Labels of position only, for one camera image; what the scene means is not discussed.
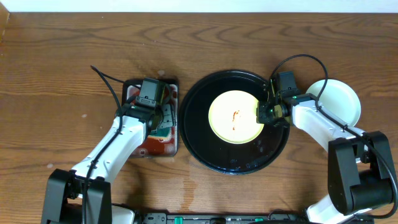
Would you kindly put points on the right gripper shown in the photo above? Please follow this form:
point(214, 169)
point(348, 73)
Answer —
point(261, 117)

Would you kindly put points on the yellow plate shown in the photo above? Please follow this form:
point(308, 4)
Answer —
point(232, 117)

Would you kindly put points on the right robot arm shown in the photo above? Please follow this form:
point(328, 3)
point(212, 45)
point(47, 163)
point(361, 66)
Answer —
point(362, 182)

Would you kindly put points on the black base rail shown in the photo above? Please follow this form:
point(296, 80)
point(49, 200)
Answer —
point(181, 218)

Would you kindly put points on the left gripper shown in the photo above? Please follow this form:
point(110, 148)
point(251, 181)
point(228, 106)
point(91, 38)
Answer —
point(166, 121)

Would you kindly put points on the green scrubbing sponge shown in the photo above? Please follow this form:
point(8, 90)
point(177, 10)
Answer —
point(163, 133)

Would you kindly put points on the black rectangular water tray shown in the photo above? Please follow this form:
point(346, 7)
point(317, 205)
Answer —
point(155, 147)

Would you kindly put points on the black round serving tray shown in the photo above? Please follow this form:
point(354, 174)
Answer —
point(207, 147)

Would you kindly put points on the light blue plate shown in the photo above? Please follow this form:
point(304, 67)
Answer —
point(340, 99)

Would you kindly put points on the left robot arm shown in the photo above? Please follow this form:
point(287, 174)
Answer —
point(83, 194)

